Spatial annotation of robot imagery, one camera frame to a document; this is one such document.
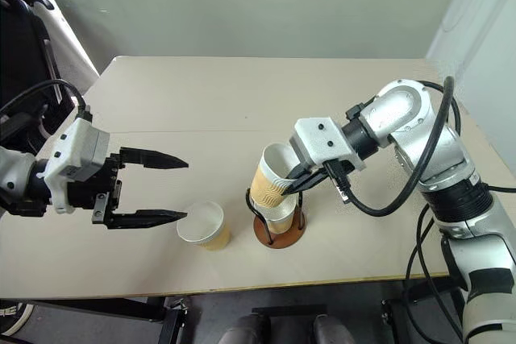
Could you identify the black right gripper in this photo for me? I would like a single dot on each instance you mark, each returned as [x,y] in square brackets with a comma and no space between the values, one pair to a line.
[322,169]

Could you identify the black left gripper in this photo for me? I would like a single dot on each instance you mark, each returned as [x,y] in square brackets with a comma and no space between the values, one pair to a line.
[106,189]

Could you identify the brown ripple paper cup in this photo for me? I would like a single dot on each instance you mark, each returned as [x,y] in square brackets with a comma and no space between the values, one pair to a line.
[268,187]

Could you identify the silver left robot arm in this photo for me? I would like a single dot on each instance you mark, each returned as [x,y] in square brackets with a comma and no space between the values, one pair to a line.
[14,172]

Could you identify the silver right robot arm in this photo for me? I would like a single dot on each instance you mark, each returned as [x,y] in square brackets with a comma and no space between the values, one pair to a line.
[403,108]

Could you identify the paper cup in holder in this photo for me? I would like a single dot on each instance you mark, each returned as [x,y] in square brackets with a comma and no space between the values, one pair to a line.
[282,217]

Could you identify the cup holder with brown base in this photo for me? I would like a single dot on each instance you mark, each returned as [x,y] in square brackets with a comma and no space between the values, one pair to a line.
[282,239]

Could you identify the dark rounded shape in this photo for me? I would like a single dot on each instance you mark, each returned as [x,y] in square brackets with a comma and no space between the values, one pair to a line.
[328,330]
[244,330]

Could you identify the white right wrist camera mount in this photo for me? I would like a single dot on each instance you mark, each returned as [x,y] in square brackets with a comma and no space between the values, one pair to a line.
[322,140]

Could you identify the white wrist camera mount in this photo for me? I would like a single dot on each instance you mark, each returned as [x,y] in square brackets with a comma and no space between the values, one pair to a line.
[322,140]
[76,146]

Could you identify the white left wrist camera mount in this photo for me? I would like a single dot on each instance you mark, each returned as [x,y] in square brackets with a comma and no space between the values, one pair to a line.
[76,146]

